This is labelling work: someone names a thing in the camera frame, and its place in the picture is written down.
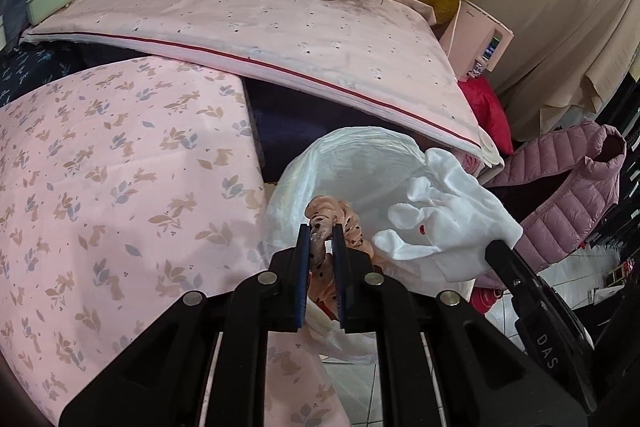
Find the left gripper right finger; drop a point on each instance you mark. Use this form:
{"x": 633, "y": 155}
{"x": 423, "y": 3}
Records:
{"x": 367, "y": 300}

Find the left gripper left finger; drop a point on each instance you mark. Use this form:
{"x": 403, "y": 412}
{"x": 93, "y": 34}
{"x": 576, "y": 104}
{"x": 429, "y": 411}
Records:
{"x": 275, "y": 299}

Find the white bunny cloth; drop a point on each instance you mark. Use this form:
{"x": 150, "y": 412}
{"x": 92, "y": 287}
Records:
{"x": 442, "y": 220}

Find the white lined trash bin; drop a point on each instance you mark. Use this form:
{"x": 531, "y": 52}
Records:
{"x": 369, "y": 168}

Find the pink puffer jacket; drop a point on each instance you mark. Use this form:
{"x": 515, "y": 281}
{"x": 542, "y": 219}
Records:
{"x": 559, "y": 186}

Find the pink floral tablecloth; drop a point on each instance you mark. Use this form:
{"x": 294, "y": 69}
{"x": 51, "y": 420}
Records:
{"x": 122, "y": 187}

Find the red cushion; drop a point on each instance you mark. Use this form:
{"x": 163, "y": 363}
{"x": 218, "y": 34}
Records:
{"x": 488, "y": 112}

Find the beige curtain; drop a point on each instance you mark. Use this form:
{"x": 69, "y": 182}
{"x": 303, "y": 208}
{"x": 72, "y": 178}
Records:
{"x": 565, "y": 56}

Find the white cosmetic jar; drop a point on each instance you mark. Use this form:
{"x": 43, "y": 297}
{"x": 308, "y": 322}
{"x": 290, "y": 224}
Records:
{"x": 2, "y": 34}

